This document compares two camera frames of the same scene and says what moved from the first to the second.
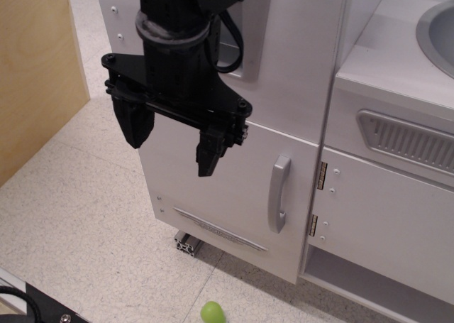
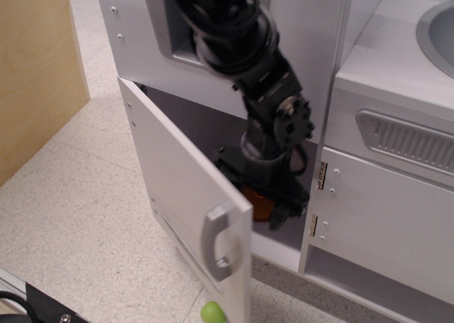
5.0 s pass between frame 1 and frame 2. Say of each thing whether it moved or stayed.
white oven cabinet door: stayed
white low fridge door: moved
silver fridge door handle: moved
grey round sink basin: stayed
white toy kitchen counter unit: stayed
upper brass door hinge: stayed
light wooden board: stayed
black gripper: moved
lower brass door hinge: stayed
